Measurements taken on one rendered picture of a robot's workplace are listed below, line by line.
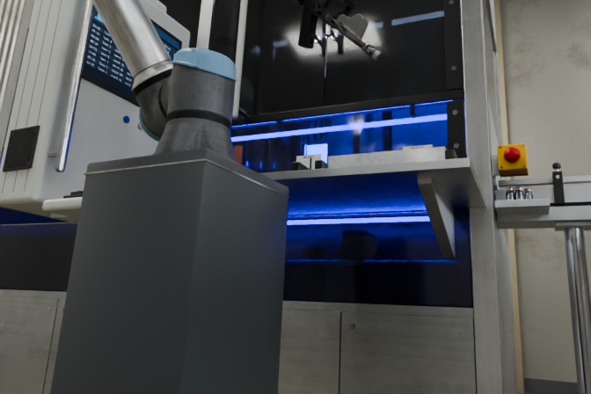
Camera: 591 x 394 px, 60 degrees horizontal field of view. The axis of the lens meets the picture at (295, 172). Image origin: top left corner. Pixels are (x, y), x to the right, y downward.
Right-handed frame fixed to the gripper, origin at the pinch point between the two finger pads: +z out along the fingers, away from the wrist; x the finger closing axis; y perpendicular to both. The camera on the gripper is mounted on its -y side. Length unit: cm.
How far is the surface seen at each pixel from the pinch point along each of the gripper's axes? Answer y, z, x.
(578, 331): -22, 84, 31
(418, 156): -10.1, 28.0, -7.9
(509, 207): -9, 51, 27
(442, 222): -19.9, 40.9, 7.4
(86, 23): -40, -62, -10
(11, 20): -159, -318, 189
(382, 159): -15.7, 22.6, -7.7
